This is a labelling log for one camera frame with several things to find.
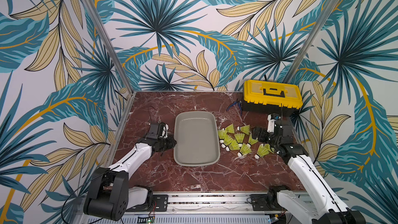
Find green shuttlecock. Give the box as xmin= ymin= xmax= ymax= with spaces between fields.
xmin=247 ymin=134 xmax=258 ymax=147
xmin=237 ymin=144 xmax=251 ymax=158
xmin=237 ymin=125 xmax=251 ymax=135
xmin=226 ymin=141 xmax=240 ymax=151
xmin=220 ymin=135 xmax=236 ymax=148
xmin=222 ymin=124 xmax=235 ymax=134
xmin=234 ymin=133 xmax=245 ymax=147
xmin=218 ymin=130 xmax=227 ymax=144
xmin=255 ymin=144 xmax=275 ymax=159

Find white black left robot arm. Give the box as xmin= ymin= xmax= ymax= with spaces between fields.
xmin=84 ymin=122 xmax=176 ymax=221

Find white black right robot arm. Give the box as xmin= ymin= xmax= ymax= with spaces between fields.
xmin=250 ymin=120 xmax=366 ymax=224

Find yellow black toolbox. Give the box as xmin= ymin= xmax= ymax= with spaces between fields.
xmin=241 ymin=79 xmax=303 ymax=117

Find grey plastic tray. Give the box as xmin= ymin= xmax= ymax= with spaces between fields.
xmin=174 ymin=111 xmax=220 ymax=167

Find blue handled pliers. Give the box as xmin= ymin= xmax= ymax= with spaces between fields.
xmin=226 ymin=99 xmax=243 ymax=116

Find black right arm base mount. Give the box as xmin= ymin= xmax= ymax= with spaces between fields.
xmin=248 ymin=185 xmax=291 ymax=211

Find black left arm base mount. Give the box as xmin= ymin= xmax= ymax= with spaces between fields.
xmin=126 ymin=186 xmax=169 ymax=212

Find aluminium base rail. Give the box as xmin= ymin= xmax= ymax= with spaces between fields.
xmin=119 ymin=191 xmax=299 ymax=224

